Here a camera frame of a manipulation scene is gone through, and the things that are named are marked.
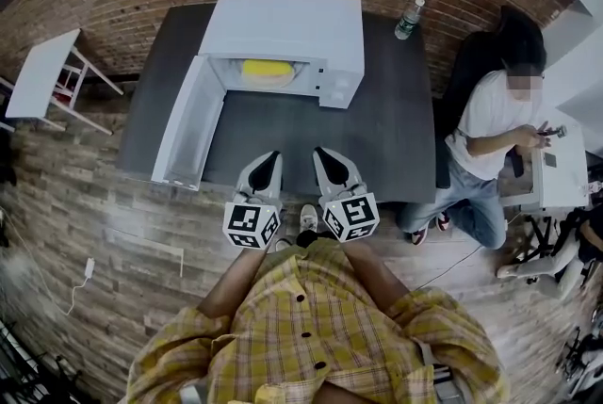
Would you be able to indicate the green label water bottle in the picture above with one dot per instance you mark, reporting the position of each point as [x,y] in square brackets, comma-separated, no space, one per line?
[407,23]

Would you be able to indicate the person's white shoe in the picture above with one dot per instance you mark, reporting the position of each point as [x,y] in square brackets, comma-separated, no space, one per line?
[282,244]
[308,217]

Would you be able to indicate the white stool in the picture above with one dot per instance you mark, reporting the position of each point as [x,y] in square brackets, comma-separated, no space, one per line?
[42,77]

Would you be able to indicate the white microwave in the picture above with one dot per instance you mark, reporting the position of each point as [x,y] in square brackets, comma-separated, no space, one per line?
[282,30]

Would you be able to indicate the person's right forearm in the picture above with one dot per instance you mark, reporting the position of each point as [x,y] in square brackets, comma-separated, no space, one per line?
[374,275]

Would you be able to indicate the person's left forearm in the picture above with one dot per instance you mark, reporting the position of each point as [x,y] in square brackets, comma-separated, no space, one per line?
[231,282]

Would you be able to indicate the white chair base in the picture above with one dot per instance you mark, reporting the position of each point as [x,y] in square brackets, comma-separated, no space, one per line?
[542,268]

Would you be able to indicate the white side desk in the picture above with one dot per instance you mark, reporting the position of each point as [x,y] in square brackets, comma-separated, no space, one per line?
[563,171]

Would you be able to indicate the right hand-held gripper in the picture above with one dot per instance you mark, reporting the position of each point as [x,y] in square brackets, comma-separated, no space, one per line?
[351,216]

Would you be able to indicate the yellow plaid shirt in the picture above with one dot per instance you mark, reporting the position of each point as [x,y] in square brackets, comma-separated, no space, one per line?
[301,336]

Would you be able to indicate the person's white left shoe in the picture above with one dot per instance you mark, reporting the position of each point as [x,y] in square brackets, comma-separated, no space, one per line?
[282,244]

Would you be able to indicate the yellow corn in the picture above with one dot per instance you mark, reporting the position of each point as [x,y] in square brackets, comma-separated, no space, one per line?
[265,68]

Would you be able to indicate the person's white right shoe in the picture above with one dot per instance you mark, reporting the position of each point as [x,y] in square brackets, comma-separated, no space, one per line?
[308,217]

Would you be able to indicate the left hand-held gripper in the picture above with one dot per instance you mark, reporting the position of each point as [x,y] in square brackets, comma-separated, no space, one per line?
[249,223]

